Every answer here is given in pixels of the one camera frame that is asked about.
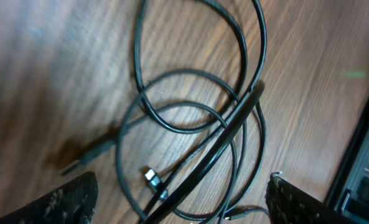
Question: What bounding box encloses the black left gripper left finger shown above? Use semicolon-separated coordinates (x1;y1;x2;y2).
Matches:
0;171;98;224

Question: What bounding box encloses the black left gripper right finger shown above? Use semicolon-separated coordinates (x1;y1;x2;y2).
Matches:
265;172;353;224

